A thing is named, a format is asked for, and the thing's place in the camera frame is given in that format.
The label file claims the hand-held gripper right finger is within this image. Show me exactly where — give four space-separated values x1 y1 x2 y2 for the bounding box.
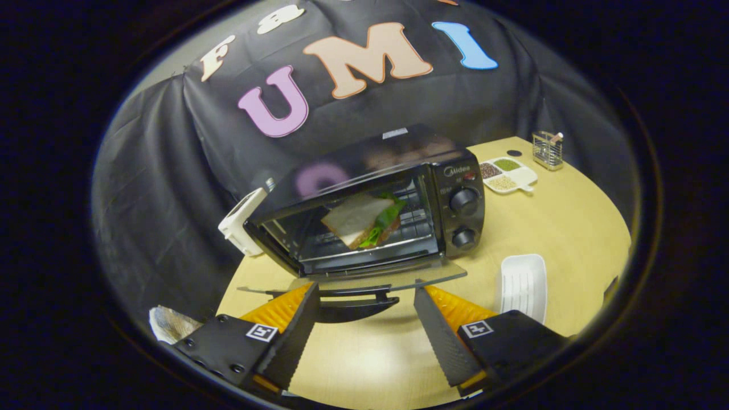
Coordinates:
413 285 570 397

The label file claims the white divided grain dish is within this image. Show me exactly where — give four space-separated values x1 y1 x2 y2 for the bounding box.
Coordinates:
480 157 538 195

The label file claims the lettuce sandwich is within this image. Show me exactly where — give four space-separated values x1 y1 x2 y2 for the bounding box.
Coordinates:
321 192 407 250

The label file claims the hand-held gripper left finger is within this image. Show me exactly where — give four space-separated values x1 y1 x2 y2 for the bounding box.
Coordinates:
173 282 321 396

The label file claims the white bread toaster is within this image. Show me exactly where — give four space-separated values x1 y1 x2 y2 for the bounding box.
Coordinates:
218 187 268 257

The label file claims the black toaster oven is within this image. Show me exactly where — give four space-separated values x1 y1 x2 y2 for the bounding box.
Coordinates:
236 124 486 324

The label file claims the white ribbed rectangular dish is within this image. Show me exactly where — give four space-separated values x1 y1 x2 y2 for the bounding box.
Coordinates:
494 254 548 325

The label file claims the grey patterned cloth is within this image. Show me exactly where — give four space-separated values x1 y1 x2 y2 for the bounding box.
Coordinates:
149 306 204 345

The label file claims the black backdrop cloth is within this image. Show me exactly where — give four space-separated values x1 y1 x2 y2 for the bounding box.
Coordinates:
91 0 636 319

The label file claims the wire utensil holder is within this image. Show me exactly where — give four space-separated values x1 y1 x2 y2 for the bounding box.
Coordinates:
532 131 564 171

